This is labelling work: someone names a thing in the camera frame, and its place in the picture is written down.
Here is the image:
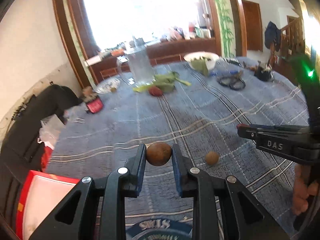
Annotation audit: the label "small glass plate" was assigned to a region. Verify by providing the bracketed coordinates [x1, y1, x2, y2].
[94, 77, 120, 94]

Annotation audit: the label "red jujube by vegetable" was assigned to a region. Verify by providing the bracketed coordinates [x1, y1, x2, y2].
[148, 86, 163, 97]

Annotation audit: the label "brown kiwi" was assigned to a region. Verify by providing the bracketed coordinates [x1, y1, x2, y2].
[146, 142, 172, 166]
[204, 151, 220, 166]

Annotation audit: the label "person's right hand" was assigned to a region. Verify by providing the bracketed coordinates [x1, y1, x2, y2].
[292, 164, 319, 216]

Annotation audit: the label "wooden door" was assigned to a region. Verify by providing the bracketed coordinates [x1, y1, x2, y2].
[242, 0, 263, 51]

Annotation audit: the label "brown kiwi back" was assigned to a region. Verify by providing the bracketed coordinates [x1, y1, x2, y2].
[146, 142, 172, 166]

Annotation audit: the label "pink label jar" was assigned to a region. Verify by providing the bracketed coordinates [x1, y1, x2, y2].
[82, 86, 104, 114]

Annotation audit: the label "green leaf on bowl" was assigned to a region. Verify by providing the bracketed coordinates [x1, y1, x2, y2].
[190, 59, 209, 76]

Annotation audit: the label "black sofa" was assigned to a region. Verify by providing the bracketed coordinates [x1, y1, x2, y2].
[1, 85, 79, 228]

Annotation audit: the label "red box white interior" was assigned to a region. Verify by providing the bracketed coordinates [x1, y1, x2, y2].
[16, 170, 79, 239]

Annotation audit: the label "dark jacket hanging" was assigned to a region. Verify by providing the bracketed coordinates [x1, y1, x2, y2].
[264, 21, 281, 51]

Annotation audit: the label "wooden sideboard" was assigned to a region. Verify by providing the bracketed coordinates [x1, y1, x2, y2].
[89, 38, 222, 85]

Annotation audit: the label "clear plastic bag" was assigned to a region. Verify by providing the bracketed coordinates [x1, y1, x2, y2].
[37, 108, 74, 150]

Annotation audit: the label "white bowl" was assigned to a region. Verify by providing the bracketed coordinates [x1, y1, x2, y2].
[183, 51, 220, 70]

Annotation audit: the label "brown kiwi front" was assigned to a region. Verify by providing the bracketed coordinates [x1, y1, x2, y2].
[204, 151, 220, 166]

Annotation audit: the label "clear glass pitcher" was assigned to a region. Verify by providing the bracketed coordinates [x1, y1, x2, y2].
[117, 46, 155, 86]

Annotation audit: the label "black scissors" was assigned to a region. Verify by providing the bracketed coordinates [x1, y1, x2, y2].
[218, 71, 246, 91]

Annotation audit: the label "blue plaid tablecloth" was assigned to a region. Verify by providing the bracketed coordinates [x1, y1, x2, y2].
[46, 62, 309, 239]

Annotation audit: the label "green leafy vegetable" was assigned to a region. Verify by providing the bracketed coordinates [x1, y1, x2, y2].
[133, 72, 191, 93]

